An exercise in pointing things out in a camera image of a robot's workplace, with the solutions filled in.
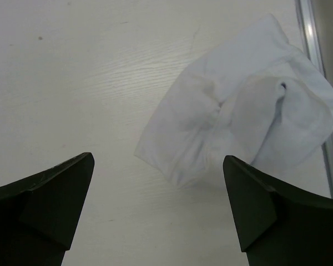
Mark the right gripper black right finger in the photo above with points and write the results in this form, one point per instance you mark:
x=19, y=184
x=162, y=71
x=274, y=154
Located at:
x=278, y=223

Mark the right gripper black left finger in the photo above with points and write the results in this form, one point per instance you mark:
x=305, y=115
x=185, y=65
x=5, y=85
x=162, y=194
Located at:
x=39, y=214

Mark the aluminium table edge rail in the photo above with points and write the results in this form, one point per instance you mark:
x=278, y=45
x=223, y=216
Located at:
x=310, y=38

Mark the white skirt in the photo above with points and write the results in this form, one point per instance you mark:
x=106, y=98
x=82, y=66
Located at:
x=250, y=97

